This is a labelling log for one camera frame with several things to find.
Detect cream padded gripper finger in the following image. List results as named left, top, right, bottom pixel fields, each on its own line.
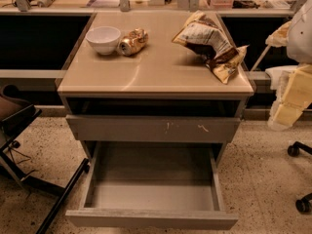
left=265, top=21, right=291, bottom=48
left=268, top=63, right=312, bottom=131

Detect crushed orange soda can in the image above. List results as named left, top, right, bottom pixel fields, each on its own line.
left=118, top=28, right=149, bottom=57

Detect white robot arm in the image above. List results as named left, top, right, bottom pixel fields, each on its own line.
left=265, top=0, right=312, bottom=131

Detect grey drawer cabinet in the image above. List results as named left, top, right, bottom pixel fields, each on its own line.
left=58, top=11, right=254, bottom=160

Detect open grey bottom drawer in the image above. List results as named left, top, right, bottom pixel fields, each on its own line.
left=66, top=142, right=238, bottom=230

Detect closed grey upper drawer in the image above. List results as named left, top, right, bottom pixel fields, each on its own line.
left=66, top=115, right=240, bottom=143

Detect dark items on shelf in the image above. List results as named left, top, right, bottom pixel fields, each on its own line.
left=232, top=0, right=259, bottom=9

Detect brown white chip bag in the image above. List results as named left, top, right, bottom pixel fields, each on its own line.
left=172, top=11, right=248, bottom=84

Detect black chair base right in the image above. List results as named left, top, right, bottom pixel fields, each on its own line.
left=287, top=140, right=312, bottom=214

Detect white ceramic bowl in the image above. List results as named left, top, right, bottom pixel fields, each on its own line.
left=86, top=26, right=121, bottom=55

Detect dark office chair left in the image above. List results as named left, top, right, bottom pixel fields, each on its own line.
left=0, top=84, right=91, bottom=234

